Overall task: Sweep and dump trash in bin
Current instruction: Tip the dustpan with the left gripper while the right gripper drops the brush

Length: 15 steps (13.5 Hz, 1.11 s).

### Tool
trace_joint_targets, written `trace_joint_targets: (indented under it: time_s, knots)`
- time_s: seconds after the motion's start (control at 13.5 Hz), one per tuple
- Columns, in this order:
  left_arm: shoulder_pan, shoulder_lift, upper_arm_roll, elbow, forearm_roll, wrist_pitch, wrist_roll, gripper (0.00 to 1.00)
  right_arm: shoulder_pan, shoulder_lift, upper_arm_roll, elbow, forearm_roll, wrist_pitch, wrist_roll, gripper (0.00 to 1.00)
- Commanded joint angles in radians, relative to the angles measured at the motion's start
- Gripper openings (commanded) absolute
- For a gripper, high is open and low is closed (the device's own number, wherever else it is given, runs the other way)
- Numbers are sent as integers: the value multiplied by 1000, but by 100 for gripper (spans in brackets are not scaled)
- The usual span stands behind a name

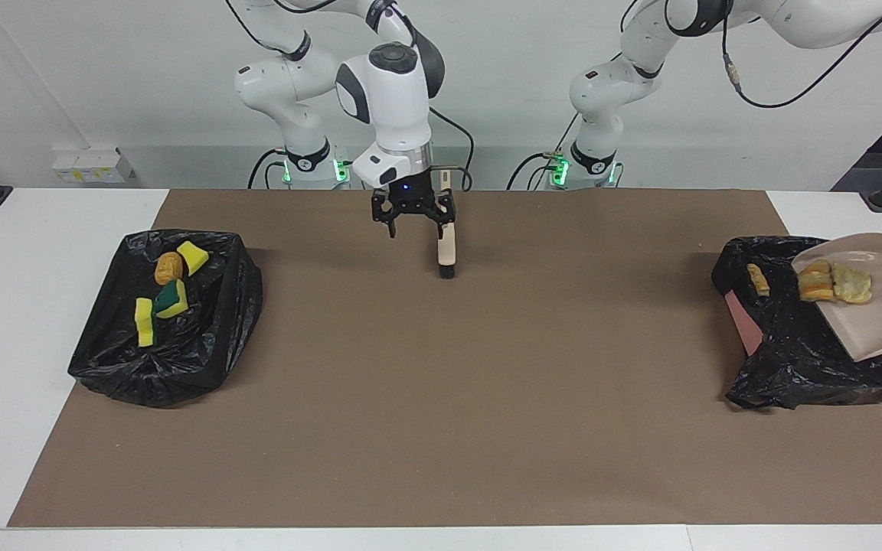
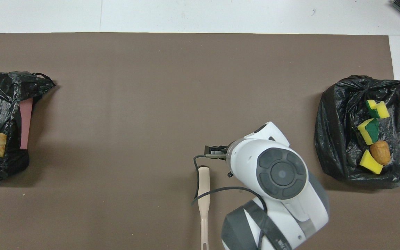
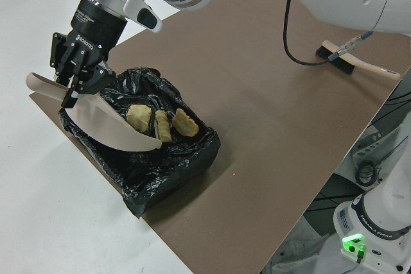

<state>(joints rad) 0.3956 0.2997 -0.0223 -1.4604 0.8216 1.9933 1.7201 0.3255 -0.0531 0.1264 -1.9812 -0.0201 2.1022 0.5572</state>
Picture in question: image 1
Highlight black trash bag bin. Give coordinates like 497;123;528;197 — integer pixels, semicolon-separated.
67;228;264;409

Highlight pale bread piece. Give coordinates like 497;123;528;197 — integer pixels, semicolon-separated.
831;263;874;305

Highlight beige hand brush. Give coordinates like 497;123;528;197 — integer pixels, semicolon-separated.
435;170;459;279

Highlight brown table mat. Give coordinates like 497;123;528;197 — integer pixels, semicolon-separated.
7;189;882;529

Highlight white wall power box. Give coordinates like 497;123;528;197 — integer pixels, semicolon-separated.
52;148;134;184

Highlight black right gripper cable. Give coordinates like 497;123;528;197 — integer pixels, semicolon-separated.
430;106;475;192

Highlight black bag over pink box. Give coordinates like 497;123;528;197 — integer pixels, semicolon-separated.
710;236;882;412

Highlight black arm base cable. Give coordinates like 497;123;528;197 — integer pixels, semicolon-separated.
248;149;289;190
506;152;564;190

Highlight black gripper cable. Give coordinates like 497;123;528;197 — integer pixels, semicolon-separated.
430;106;475;192
720;0;882;109

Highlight beige plastic dustpan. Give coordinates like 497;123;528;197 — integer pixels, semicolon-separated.
792;232;882;362

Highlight brown bread roll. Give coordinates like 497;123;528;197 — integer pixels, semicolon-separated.
154;251;184;285

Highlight yellow sponge piece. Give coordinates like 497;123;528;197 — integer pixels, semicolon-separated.
135;298;158;347
153;279;190;319
176;241;210;276

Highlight pink box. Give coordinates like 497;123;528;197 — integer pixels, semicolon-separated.
724;291;765;357

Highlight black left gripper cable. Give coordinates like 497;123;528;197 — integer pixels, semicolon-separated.
720;0;882;109

